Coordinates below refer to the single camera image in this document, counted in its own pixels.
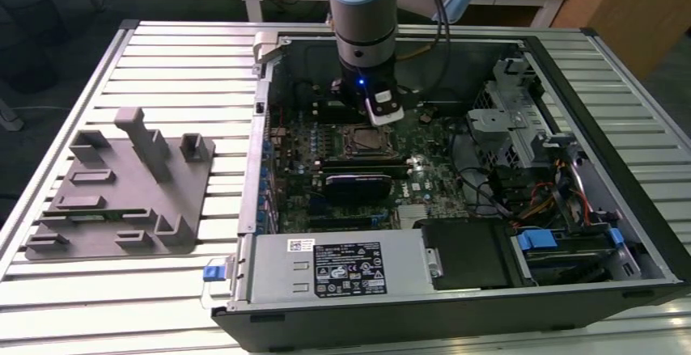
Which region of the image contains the CPU socket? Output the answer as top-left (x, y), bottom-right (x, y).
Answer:
top-left (340, 125), bottom-right (401, 160)

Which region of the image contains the black graphics card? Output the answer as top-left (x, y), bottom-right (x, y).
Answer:
top-left (321, 172), bottom-right (393, 207)

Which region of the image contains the silver drive cage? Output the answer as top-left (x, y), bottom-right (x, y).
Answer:
top-left (461, 57), bottom-right (560, 170)

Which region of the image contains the green motherboard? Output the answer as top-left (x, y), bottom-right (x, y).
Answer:
top-left (261, 102), bottom-right (472, 235)

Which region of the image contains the silver chipset heat sink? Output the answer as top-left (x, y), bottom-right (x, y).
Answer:
top-left (397, 205), bottom-right (431, 230)

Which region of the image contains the silver power supply unit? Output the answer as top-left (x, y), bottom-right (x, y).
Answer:
top-left (229, 230), bottom-right (444, 306)

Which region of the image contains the black plastic shroud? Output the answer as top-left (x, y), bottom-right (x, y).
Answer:
top-left (412, 217), bottom-right (524, 292)

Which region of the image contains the grey parts rack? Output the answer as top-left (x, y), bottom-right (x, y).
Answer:
top-left (22, 106), bottom-right (217, 264)

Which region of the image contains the hard disk blue carrier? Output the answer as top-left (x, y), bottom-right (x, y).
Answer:
top-left (511, 227), bottom-right (625, 285)

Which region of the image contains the green RAM stick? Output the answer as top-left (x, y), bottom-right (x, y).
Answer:
top-left (42, 208), bottom-right (151, 223)

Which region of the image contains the wooden cabinet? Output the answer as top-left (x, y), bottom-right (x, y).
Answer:
top-left (552, 0), bottom-right (691, 80)

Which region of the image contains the black PC case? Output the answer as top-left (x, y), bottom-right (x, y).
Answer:
top-left (208, 27), bottom-right (691, 354)

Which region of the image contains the grey metal foot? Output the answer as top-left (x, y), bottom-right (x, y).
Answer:
top-left (0, 98), bottom-right (25, 132)

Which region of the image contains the white wrist camera black face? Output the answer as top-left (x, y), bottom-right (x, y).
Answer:
top-left (364, 89), bottom-right (405, 128)

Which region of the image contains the grey case hinge bracket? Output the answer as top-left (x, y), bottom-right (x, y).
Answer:
top-left (251, 31), bottom-right (280, 66)

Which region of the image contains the black camera cable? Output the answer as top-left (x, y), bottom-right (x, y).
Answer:
top-left (412, 0), bottom-right (452, 95)

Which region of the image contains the yellow wire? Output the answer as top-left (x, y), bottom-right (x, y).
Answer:
top-left (517, 192), bottom-right (559, 219)

